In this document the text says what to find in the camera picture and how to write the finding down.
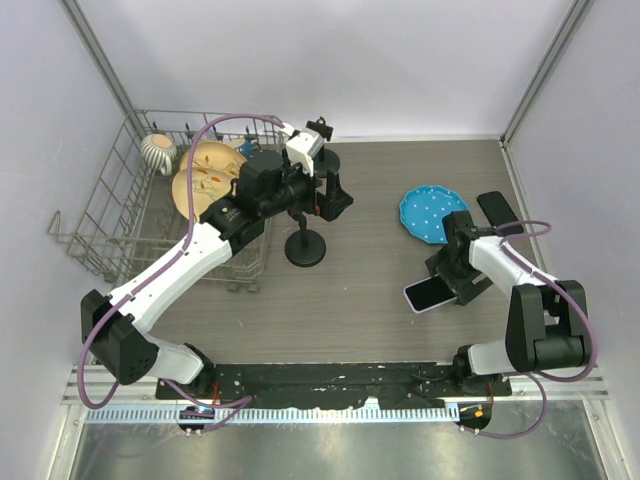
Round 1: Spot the grey wire dish rack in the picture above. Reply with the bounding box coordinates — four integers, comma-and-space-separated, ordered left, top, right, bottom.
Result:
47, 109, 282, 293

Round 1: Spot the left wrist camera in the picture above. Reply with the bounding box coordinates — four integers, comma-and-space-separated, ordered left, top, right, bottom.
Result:
285, 128, 324, 177

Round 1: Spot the blue ceramic cup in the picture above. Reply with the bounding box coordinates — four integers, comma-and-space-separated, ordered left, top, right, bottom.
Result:
227, 138, 260, 158

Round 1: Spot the rear yellow bird plate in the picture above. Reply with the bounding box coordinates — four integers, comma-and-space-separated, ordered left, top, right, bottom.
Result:
192, 141, 246, 175

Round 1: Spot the black phone stand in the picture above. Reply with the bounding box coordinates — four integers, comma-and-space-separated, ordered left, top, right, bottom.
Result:
306, 116, 335, 161
284, 212, 326, 268

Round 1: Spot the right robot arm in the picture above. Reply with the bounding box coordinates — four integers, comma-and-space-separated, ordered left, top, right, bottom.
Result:
426, 211, 597, 395

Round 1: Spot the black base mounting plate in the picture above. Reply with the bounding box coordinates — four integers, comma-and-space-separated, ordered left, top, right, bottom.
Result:
154, 362, 514, 409

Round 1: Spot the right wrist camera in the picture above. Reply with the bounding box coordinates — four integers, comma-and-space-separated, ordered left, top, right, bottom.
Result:
442, 210, 474, 243

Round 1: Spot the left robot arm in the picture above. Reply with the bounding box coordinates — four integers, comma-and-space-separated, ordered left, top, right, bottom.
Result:
80, 151, 353, 399

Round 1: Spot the striped white mug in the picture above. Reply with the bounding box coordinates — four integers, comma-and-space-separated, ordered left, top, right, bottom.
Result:
140, 133, 177, 176

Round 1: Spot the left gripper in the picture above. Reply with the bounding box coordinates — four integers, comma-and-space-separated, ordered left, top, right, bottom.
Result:
260, 153, 352, 221

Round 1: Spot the blue polka dot plate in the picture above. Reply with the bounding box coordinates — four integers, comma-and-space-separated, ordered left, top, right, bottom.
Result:
399, 185, 468, 245

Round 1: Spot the black phone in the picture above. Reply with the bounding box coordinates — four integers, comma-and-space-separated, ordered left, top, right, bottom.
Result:
477, 191, 524, 236

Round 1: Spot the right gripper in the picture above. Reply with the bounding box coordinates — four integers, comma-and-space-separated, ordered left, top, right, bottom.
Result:
426, 245, 494, 306

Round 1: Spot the white cable duct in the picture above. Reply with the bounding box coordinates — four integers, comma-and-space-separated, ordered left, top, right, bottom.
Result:
85, 402, 459, 425

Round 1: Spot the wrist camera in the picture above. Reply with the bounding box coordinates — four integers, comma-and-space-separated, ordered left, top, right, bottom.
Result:
442, 210, 474, 243
285, 128, 324, 177

